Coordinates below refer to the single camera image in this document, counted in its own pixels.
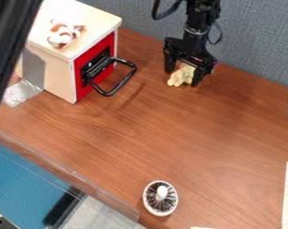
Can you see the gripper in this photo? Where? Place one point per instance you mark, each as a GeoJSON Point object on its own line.
{"type": "Point", "coordinates": [189, 47]}

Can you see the yellow toy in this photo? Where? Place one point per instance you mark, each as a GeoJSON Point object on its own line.
{"type": "Point", "coordinates": [184, 76]}

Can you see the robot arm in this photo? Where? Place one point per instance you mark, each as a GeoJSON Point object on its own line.
{"type": "Point", "coordinates": [201, 15]}

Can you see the white and brown toy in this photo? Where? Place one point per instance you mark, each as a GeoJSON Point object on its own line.
{"type": "Point", "coordinates": [63, 34]}

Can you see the white cabinet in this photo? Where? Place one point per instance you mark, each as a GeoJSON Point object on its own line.
{"type": "Point", "coordinates": [58, 59]}

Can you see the white toy mushroom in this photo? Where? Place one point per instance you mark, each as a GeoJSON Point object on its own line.
{"type": "Point", "coordinates": [160, 198]}

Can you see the black pole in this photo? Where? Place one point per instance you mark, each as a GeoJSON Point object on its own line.
{"type": "Point", "coordinates": [7, 44]}

